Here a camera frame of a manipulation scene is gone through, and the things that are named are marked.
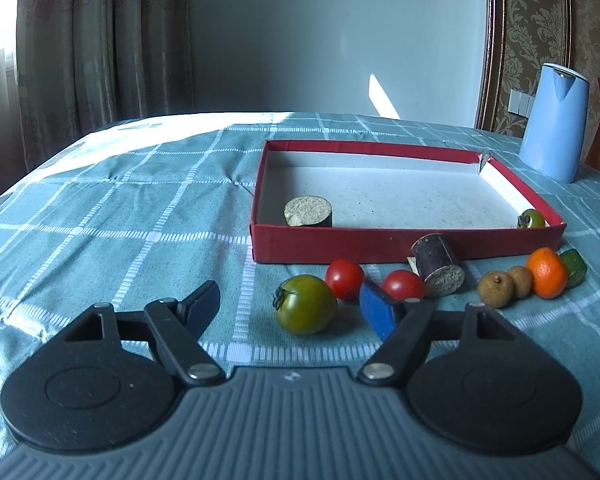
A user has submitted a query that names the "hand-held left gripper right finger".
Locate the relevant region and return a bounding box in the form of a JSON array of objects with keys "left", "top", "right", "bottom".
[{"left": 357, "top": 282, "right": 537, "bottom": 387}]

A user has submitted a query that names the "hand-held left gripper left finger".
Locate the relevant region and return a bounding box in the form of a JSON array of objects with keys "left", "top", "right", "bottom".
[{"left": 55, "top": 281, "right": 226, "bottom": 387}]

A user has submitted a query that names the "red tomato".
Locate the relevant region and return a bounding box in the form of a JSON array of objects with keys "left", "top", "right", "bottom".
[
  {"left": 381, "top": 269, "right": 426, "bottom": 304},
  {"left": 325, "top": 259, "right": 366, "bottom": 302}
]

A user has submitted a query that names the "green lime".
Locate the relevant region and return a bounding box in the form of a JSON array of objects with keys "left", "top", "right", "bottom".
[{"left": 560, "top": 249, "right": 589, "bottom": 289}]

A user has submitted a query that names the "large green tomato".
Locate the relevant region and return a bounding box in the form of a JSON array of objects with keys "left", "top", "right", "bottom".
[{"left": 272, "top": 274, "right": 339, "bottom": 336}]

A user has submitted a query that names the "orange mandarin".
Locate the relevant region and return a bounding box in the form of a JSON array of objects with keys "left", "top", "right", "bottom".
[{"left": 526, "top": 246, "right": 569, "bottom": 300}]

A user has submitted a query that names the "sugarcane piece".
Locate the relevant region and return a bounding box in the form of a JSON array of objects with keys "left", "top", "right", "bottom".
[
  {"left": 409, "top": 234, "right": 467, "bottom": 299},
  {"left": 283, "top": 196, "right": 333, "bottom": 228}
]

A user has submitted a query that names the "red cardboard box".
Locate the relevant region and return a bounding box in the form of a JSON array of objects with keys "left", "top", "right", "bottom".
[{"left": 250, "top": 140, "right": 567, "bottom": 265}]

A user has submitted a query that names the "small green tomato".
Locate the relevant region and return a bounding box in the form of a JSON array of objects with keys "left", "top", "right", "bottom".
[{"left": 516, "top": 208, "right": 547, "bottom": 230}]

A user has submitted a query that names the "brown longan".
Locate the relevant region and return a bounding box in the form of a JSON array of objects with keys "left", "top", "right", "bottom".
[
  {"left": 477, "top": 270, "right": 516, "bottom": 309},
  {"left": 507, "top": 266, "right": 535, "bottom": 299}
]

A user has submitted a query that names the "blue kettle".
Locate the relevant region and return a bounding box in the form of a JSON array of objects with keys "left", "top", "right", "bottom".
[{"left": 519, "top": 62, "right": 591, "bottom": 184}]

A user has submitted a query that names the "teal checked tablecloth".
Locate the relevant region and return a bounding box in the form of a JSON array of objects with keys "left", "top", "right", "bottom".
[{"left": 0, "top": 112, "right": 600, "bottom": 463}]

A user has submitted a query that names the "patterned brown curtain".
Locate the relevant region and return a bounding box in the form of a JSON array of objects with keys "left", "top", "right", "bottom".
[{"left": 0, "top": 0, "right": 194, "bottom": 177}]

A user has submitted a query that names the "white light switch panel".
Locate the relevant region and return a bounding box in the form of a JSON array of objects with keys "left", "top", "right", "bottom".
[{"left": 508, "top": 88, "right": 534, "bottom": 117}]

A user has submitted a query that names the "dark wooden wall moulding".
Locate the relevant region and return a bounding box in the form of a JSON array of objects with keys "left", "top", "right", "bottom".
[{"left": 475, "top": 0, "right": 507, "bottom": 134}]

